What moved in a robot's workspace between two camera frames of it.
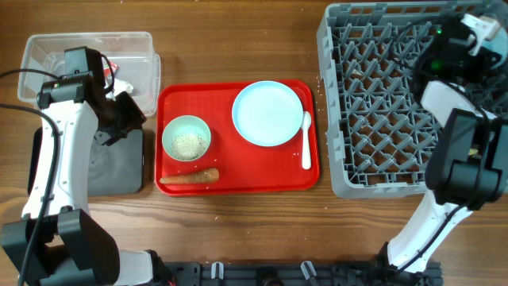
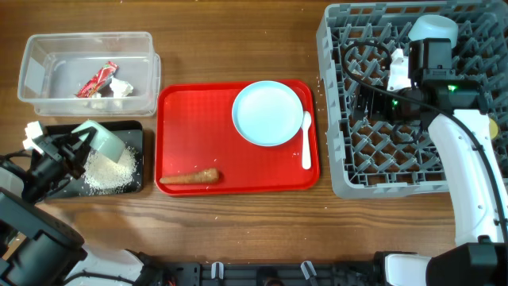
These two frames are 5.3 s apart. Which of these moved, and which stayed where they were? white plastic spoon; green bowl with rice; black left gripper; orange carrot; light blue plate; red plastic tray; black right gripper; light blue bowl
Moved: light blue bowl; green bowl with rice; black left gripper; black right gripper
Stayed: light blue plate; red plastic tray; orange carrot; white plastic spoon
